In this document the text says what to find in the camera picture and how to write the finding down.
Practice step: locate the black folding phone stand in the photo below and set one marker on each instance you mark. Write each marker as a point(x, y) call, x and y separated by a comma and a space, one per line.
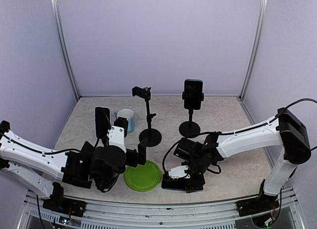
point(87, 148)

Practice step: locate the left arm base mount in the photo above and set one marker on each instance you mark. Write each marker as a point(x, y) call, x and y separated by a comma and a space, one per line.
point(67, 206)

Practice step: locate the left aluminium frame post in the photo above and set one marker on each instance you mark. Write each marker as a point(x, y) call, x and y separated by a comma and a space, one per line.
point(64, 51)

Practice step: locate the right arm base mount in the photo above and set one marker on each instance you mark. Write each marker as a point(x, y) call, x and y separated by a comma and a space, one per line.
point(253, 206)

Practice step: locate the green plate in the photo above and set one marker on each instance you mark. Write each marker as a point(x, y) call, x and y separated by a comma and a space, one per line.
point(143, 177)

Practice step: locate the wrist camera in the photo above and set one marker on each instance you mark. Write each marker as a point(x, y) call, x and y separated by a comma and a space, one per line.
point(177, 173)
point(117, 133)

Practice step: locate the aluminium frame post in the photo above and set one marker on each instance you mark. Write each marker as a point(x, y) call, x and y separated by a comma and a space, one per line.
point(64, 51)
point(254, 50)

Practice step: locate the black phone blue case bottom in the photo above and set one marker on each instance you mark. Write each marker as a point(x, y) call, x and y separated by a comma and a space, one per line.
point(177, 185)

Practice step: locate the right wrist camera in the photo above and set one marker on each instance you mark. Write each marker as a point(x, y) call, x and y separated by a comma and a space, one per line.
point(177, 173)

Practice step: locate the front aluminium rail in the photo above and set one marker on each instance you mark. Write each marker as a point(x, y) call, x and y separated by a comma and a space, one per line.
point(110, 215)

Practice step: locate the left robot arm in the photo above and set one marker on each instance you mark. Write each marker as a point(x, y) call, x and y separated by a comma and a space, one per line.
point(42, 169)

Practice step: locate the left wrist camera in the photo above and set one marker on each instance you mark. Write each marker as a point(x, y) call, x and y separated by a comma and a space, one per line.
point(117, 133)

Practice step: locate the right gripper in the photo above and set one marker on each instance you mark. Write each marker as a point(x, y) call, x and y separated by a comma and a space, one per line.
point(195, 185)

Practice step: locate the short black clamp stand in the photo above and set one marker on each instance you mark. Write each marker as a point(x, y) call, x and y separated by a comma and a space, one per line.
point(189, 128)

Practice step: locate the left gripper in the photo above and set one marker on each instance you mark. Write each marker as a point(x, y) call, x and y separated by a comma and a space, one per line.
point(141, 159)

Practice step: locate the tall black clamp stand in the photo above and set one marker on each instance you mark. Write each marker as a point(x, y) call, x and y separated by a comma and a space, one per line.
point(152, 135)

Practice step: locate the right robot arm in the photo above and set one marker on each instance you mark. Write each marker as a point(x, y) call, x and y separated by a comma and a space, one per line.
point(283, 129)

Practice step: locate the light blue mug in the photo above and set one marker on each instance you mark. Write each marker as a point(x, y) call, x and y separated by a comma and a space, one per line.
point(129, 115)

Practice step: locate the black phone white case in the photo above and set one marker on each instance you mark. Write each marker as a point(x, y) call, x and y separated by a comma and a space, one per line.
point(102, 121)

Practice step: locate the right aluminium frame post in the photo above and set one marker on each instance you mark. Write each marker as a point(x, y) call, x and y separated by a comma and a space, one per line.
point(254, 50)

